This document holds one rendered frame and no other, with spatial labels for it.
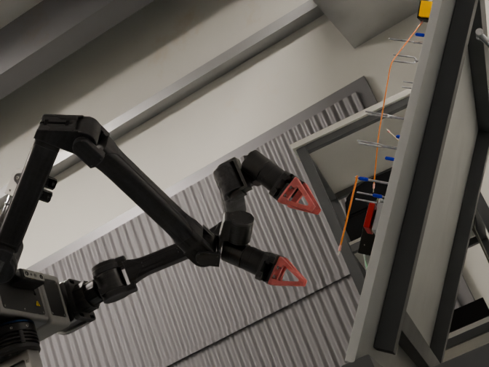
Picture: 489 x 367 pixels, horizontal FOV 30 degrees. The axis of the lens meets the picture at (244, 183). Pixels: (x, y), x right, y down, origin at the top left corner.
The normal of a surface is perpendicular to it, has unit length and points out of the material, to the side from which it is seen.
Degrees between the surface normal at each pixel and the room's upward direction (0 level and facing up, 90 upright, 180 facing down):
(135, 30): 90
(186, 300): 90
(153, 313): 90
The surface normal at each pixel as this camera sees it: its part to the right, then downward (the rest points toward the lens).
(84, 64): -0.42, -0.23
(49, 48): 0.34, 0.85
